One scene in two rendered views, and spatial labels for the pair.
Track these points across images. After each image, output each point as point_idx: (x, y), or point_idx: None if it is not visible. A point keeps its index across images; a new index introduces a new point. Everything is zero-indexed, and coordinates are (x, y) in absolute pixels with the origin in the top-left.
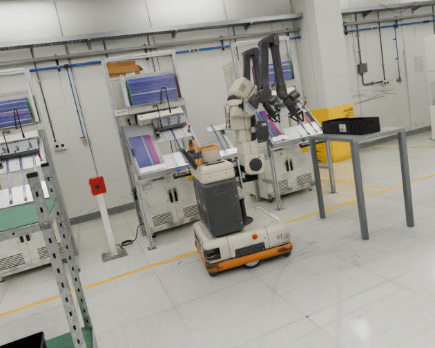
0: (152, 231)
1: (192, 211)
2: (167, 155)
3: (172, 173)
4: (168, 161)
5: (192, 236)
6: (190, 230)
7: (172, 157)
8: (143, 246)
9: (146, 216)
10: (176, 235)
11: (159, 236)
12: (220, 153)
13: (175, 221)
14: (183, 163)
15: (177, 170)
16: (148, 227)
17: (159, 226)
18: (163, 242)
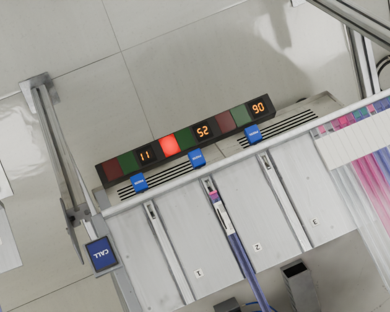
0: (309, 99)
1: (163, 180)
2: (325, 236)
3: (276, 267)
4: (314, 185)
5: (157, 39)
6: (166, 106)
7: (291, 219)
8: (331, 17)
9: (356, 13)
10: (218, 85)
11: (280, 99)
12: (12, 244)
13: (230, 139)
14: (229, 179)
15: (254, 124)
16: (333, 1)
17: (287, 116)
18: (262, 31)
